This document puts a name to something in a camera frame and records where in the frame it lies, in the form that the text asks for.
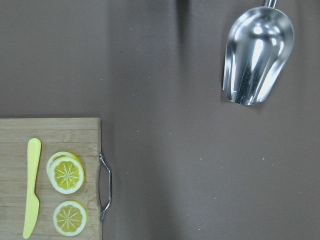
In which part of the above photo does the bamboo cutting board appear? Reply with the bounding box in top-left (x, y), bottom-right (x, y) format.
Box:
top-left (0, 117), bottom-right (102, 240)

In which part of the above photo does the metal scoop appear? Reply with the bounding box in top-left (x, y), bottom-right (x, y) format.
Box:
top-left (222, 0), bottom-right (295, 106)

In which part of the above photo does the front lemon slice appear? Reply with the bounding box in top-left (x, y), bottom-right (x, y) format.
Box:
top-left (52, 200), bottom-right (88, 237)

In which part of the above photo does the yellow plastic knife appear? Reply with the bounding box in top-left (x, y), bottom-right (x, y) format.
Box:
top-left (22, 138), bottom-right (42, 239)

